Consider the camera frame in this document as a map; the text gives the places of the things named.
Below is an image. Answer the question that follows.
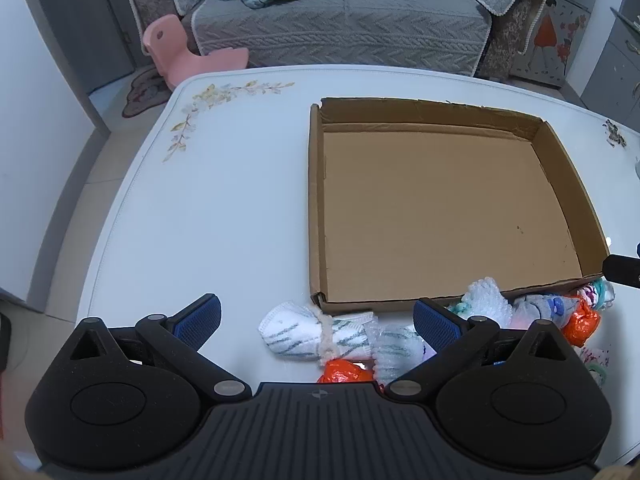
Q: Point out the pink plastic child chair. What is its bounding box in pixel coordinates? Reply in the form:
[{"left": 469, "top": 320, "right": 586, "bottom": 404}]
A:
[{"left": 141, "top": 14, "right": 250, "bottom": 92}]

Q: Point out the orange plastic bag bundle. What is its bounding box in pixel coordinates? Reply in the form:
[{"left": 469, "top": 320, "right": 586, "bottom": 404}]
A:
[
  {"left": 560, "top": 299, "right": 601, "bottom": 347},
  {"left": 320, "top": 358, "right": 375, "bottom": 385}
]

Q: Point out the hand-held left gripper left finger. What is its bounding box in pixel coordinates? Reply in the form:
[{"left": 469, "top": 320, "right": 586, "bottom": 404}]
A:
[{"left": 60, "top": 294, "right": 253, "bottom": 403}]

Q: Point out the wall poster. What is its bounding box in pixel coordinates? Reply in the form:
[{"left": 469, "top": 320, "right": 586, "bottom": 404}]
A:
[{"left": 515, "top": 0, "right": 606, "bottom": 88}]

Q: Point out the grey sock bundle purple print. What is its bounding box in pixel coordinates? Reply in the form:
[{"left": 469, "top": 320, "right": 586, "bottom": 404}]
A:
[{"left": 510, "top": 292, "right": 581, "bottom": 331}]

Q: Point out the grey quilted sofa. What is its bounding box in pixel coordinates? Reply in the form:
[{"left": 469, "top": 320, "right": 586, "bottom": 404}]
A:
[{"left": 121, "top": 0, "right": 557, "bottom": 78}]

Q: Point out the grey cabinet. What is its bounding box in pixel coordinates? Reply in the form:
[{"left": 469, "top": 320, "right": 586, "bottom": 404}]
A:
[{"left": 565, "top": 0, "right": 640, "bottom": 111}]

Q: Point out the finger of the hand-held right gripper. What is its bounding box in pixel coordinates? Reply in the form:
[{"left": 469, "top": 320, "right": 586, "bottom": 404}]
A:
[{"left": 601, "top": 255, "right": 640, "bottom": 290}]

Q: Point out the bubble wrap bundle teal inside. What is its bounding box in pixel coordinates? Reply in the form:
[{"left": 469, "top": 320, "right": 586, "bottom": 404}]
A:
[{"left": 446, "top": 276, "right": 516, "bottom": 328}]

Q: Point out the shallow cardboard box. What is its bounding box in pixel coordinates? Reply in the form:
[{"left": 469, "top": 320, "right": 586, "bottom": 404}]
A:
[{"left": 307, "top": 97, "right": 612, "bottom": 315}]

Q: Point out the purple-print cloth bundle green scrunchie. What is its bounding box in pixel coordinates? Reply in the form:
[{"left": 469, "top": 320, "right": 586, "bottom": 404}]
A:
[{"left": 577, "top": 344, "right": 613, "bottom": 388}]

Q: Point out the striped towel bundle beige tie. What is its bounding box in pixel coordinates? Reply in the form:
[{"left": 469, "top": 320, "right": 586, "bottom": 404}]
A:
[{"left": 257, "top": 301, "right": 376, "bottom": 363}]

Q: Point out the teal and white cloth bundle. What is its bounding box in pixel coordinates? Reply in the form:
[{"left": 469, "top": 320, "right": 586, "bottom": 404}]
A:
[{"left": 582, "top": 277, "right": 616, "bottom": 311}]

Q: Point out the butterfly shaped floor rug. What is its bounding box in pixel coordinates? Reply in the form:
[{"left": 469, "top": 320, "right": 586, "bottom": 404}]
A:
[{"left": 121, "top": 64, "right": 173, "bottom": 120}]

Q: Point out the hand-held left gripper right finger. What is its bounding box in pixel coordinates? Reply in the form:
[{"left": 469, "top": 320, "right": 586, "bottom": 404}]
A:
[{"left": 385, "top": 297, "right": 581, "bottom": 403}]

